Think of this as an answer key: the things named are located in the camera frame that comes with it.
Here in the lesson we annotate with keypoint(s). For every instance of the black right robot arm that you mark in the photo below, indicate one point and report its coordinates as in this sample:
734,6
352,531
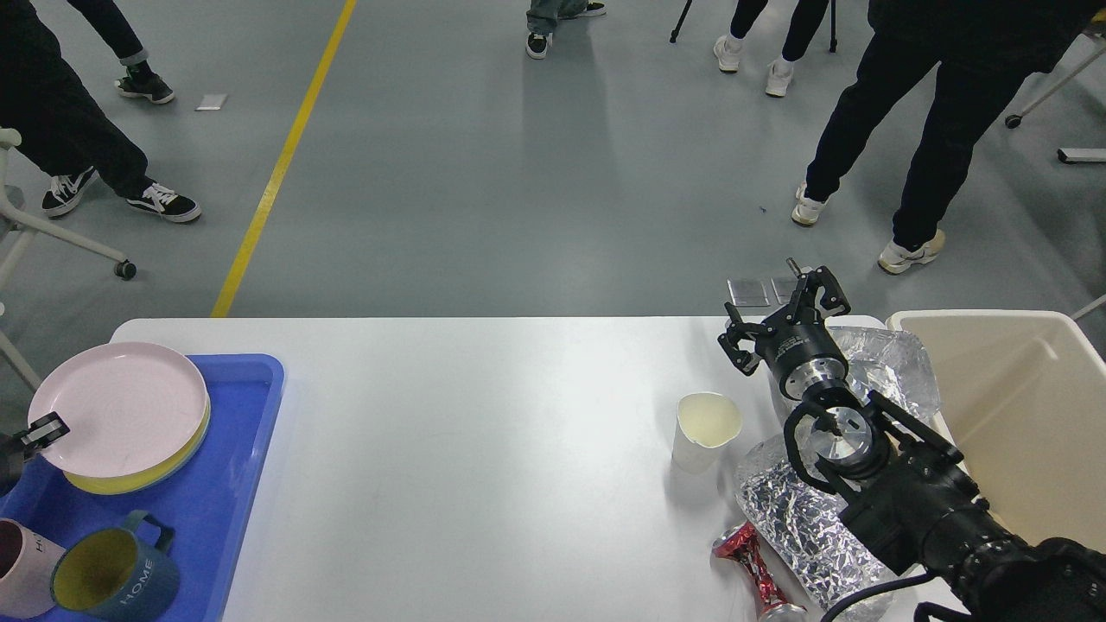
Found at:
905,497

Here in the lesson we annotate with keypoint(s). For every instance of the person in dark jeans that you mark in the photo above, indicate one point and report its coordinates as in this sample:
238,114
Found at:
139,81

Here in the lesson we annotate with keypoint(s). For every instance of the white chair base left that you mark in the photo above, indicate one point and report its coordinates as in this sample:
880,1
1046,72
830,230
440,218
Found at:
22,227

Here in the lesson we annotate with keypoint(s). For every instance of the white chair leg right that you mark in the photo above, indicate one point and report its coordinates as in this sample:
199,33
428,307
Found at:
1097,43

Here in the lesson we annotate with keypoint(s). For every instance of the white paper cup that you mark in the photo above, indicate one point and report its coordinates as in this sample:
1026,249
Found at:
706,423

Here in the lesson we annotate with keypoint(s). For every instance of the dark blue mug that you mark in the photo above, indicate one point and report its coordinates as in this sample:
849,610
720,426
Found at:
120,573

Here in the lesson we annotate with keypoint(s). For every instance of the blue plastic tray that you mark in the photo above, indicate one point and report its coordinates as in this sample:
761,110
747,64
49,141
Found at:
207,502

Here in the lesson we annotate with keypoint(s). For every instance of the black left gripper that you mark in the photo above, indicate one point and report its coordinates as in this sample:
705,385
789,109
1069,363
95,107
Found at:
40,434

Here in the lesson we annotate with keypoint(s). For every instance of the person in black pants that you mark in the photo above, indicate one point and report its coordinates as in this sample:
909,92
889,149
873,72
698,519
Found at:
981,53

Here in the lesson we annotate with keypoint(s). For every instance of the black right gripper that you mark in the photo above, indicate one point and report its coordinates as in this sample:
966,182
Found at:
803,357

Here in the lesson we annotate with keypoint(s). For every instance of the right metal floor plate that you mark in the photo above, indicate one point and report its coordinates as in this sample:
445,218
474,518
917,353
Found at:
786,288

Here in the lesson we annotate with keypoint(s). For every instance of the person in grey jeans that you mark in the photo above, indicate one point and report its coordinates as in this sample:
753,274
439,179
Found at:
543,16

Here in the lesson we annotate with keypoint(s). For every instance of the pink mug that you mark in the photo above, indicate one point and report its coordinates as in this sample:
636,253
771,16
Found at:
28,561

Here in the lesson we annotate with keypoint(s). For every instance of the foil tray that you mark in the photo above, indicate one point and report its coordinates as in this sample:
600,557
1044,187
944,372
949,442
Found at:
895,363
802,525

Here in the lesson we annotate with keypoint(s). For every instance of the beige plastic bin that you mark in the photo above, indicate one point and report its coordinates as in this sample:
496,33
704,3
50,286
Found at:
1024,399

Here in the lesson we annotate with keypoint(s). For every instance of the crushed red can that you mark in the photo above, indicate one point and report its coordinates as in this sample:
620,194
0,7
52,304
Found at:
742,545

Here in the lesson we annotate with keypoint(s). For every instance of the white paper on floor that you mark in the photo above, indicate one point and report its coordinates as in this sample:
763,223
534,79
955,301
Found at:
212,102

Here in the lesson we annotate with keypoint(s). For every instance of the metal floor plate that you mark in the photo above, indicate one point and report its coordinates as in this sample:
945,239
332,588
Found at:
748,293
786,288

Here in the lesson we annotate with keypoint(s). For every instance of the left metal floor plate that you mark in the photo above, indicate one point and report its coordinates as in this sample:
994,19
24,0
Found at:
748,293

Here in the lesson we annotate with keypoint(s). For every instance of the pink plate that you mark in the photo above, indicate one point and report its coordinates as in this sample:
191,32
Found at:
128,407

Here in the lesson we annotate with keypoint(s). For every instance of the white bar on floor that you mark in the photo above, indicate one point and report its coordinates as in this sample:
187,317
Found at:
1081,155

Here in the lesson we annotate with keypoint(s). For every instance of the far foil tray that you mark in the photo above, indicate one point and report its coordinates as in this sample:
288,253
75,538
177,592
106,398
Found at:
895,363

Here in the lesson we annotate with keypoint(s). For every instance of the near foil tray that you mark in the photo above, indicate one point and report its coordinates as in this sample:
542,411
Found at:
802,525

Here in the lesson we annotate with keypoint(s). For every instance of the yellow plate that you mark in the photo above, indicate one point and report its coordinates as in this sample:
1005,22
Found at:
146,478

